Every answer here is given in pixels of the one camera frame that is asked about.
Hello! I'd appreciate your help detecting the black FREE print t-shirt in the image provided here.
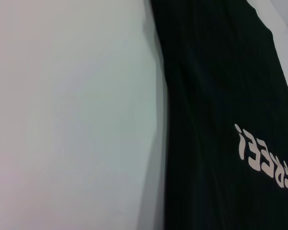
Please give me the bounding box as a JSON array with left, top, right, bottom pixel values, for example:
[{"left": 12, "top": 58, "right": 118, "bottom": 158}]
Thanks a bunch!
[{"left": 149, "top": 0, "right": 288, "bottom": 230}]

